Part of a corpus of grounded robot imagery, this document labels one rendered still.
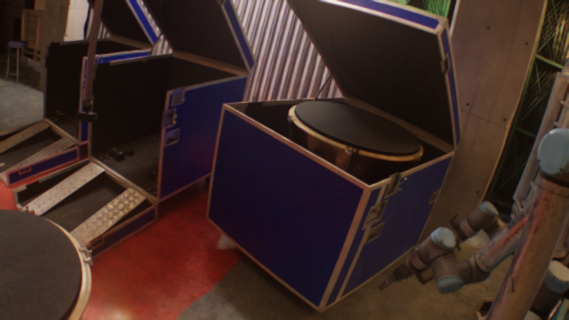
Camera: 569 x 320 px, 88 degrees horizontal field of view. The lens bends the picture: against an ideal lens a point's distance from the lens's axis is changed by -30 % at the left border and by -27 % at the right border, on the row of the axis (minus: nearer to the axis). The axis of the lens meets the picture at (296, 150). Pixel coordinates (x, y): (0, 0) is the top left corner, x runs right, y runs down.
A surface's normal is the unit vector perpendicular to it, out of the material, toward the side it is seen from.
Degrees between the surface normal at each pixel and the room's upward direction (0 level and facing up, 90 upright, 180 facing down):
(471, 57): 90
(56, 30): 90
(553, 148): 83
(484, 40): 90
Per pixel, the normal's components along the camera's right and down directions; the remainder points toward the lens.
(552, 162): -0.91, -0.22
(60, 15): -0.36, 0.27
